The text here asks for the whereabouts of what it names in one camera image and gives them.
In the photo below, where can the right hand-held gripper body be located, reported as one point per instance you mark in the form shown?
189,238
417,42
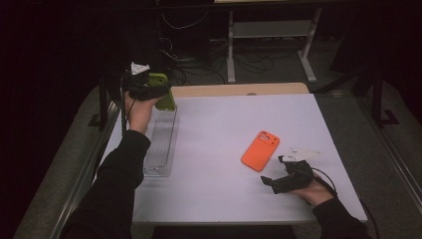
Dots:
300,174

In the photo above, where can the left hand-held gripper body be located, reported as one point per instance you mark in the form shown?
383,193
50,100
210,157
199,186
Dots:
141,89

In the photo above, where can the green clown phone case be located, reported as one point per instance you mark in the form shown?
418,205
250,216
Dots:
166,103

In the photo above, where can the orange phone case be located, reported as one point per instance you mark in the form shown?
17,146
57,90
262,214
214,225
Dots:
257,154

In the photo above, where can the clear ribbed plastic rack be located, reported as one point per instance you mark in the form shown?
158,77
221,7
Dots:
162,142

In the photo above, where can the person's left hand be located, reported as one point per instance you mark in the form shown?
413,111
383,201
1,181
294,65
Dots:
139,114

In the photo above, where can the person's right hand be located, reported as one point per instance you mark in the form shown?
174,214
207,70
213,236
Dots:
316,194

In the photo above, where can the black metal stand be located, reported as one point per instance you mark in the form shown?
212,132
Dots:
103,99
377,99

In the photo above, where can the wooden table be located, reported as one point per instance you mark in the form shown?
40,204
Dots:
232,89

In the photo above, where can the metal rail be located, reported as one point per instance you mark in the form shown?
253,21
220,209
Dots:
83,172
394,156

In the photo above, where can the white metal desk frame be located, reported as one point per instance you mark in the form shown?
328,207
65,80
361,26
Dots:
265,29

